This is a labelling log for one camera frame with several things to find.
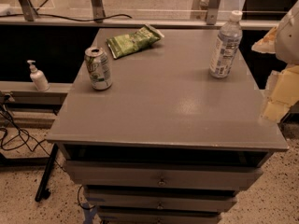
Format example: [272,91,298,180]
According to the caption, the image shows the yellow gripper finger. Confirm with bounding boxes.
[251,27,277,54]
[261,64,299,123]

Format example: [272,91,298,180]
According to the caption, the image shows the green 7up soda can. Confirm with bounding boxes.
[84,47,112,91]

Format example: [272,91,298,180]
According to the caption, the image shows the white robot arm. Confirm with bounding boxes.
[251,1,299,123]

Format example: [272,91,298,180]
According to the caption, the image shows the clear plastic water bottle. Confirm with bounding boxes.
[209,10,243,78]

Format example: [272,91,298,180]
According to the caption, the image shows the grey drawer cabinet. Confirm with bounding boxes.
[46,27,290,224]

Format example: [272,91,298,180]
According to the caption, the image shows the middle grey drawer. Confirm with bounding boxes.
[84,189,236,213]

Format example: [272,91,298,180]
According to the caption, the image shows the grey drawer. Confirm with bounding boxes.
[84,189,236,213]
[64,161,263,190]
[98,207,221,224]

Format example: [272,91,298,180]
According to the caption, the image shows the green chip bag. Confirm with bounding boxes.
[107,24,164,59]

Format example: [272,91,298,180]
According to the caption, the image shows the top grey drawer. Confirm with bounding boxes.
[64,161,263,190]

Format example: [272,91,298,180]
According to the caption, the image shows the bottom grey drawer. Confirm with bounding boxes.
[98,207,221,224]

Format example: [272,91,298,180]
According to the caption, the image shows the white pump soap bottle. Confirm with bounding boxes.
[27,60,50,91]

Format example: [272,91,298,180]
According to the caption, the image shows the black metal stand leg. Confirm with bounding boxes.
[35,144,58,203]

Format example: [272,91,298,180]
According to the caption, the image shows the black cable on ledge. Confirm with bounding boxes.
[0,12,133,22]

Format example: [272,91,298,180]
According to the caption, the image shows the black floor cables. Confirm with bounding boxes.
[0,103,66,173]

